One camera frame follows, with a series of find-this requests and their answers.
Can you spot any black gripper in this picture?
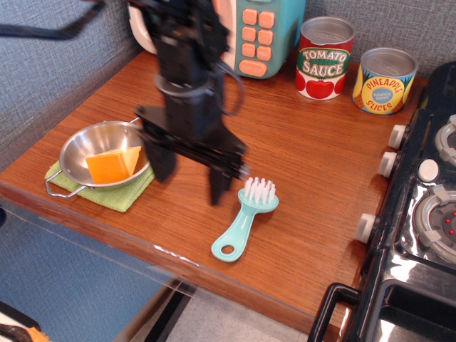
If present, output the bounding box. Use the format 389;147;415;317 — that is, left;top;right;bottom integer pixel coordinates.
135;84;248;205

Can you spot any teal brush with white bristles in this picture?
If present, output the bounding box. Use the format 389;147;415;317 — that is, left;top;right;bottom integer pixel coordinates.
211;177;279;262

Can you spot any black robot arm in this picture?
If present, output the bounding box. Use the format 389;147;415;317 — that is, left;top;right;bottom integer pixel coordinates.
129;1;247;205

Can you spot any teal toy microwave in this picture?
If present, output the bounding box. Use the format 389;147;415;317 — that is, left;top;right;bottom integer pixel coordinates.
128;1;306;86

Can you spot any green cloth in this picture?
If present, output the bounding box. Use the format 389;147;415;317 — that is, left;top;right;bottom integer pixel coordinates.
44;162;155;213

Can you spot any orange cheese wedge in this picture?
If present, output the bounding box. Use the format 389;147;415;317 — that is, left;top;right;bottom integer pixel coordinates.
85;146;142;185

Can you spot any tomato sauce can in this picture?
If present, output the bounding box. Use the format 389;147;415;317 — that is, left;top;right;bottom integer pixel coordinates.
295;16;356;100

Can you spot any white stove knob bottom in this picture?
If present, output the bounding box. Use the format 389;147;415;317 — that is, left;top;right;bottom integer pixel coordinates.
355;213;376;244

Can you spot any white stove knob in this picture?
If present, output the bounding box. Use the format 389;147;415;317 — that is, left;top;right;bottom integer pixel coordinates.
355;213;376;244
378;152;397;178
388;125;407;150

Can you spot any white stove knob middle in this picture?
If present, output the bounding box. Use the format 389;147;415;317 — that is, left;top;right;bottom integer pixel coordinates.
378;152;397;178

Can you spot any white stove knob top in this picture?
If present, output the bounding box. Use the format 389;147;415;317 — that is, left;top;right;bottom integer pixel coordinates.
388;125;407;150

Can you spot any pineapple slices can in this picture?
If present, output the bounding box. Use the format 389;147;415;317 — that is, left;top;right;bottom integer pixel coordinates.
352;47;418;115

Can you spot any white round stove button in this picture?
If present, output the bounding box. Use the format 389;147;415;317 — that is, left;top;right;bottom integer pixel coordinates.
418;159;439;182

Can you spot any orange object bottom left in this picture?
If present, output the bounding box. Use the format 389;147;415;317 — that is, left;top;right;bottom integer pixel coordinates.
1;324;51;342

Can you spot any grey stove burner lower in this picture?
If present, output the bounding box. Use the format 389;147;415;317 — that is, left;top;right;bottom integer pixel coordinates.
414;185;455;264

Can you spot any grey stove burner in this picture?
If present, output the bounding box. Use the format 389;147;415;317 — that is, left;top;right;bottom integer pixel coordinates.
414;185;455;264
435;115;456;166

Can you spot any black toy stove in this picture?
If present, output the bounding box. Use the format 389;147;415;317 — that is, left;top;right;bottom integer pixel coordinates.
307;61;456;342

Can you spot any grey stove burner upper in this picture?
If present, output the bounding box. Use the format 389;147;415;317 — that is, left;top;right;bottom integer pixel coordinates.
435;115;456;166

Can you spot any steel bowl with handles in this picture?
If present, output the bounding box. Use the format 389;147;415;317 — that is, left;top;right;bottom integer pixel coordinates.
46;120;150;198

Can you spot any black oven door handle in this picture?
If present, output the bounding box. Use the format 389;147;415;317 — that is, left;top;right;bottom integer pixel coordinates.
308;283;361;342

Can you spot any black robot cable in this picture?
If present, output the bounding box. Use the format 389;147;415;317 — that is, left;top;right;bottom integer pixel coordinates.
0;0;107;41

